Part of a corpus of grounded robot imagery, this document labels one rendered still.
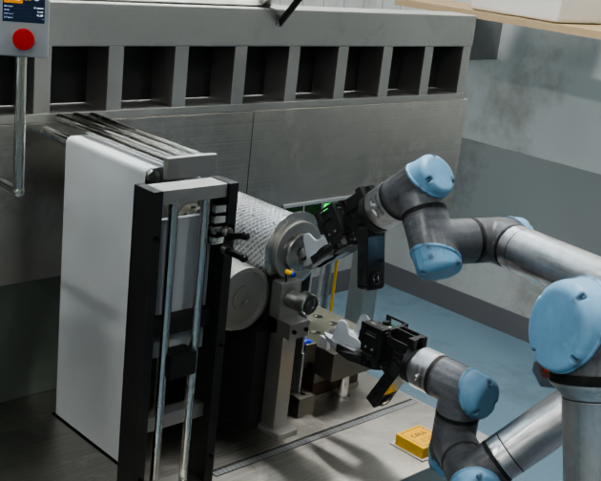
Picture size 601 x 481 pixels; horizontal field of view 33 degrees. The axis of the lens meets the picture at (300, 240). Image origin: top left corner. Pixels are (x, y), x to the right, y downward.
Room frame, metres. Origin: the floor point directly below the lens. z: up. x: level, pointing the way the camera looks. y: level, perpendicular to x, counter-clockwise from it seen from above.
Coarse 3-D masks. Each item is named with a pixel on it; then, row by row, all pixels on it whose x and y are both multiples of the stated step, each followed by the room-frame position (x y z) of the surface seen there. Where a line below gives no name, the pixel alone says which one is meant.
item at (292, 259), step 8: (304, 232) 1.80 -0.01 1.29; (288, 240) 1.77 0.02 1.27; (296, 240) 1.77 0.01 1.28; (288, 248) 1.76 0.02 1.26; (296, 248) 1.77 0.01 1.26; (304, 248) 1.78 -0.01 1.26; (288, 256) 1.76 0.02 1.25; (296, 256) 1.78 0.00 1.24; (304, 256) 1.79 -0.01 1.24; (288, 264) 1.76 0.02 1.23; (296, 264) 1.77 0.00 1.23
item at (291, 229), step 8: (288, 224) 1.78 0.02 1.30; (296, 224) 1.78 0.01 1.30; (304, 224) 1.79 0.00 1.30; (312, 224) 1.81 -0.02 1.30; (280, 232) 1.76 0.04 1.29; (288, 232) 1.76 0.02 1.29; (296, 232) 1.78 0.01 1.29; (312, 232) 1.81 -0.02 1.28; (280, 240) 1.75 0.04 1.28; (280, 248) 1.75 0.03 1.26; (272, 256) 1.75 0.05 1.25; (280, 256) 1.76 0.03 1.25; (280, 264) 1.76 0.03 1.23; (280, 272) 1.76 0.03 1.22; (296, 272) 1.79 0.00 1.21; (304, 272) 1.80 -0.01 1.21
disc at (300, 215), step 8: (288, 216) 1.78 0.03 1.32; (296, 216) 1.79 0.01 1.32; (304, 216) 1.81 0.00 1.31; (312, 216) 1.82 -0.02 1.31; (280, 224) 1.76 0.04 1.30; (272, 232) 1.75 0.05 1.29; (320, 232) 1.84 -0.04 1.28; (272, 240) 1.75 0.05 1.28; (272, 248) 1.75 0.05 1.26; (264, 256) 1.74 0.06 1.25; (264, 264) 1.74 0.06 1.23; (272, 264) 1.76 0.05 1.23; (272, 272) 1.76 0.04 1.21; (272, 280) 1.76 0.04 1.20
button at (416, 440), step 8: (400, 432) 1.75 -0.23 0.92; (408, 432) 1.75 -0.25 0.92; (416, 432) 1.75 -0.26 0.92; (424, 432) 1.76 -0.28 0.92; (400, 440) 1.73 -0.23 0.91; (408, 440) 1.72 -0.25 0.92; (416, 440) 1.72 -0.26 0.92; (424, 440) 1.72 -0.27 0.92; (408, 448) 1.72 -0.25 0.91; (416, 448) 1.70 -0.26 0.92; (424, 448) 1.70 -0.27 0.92; (424, 456) 1.70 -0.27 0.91
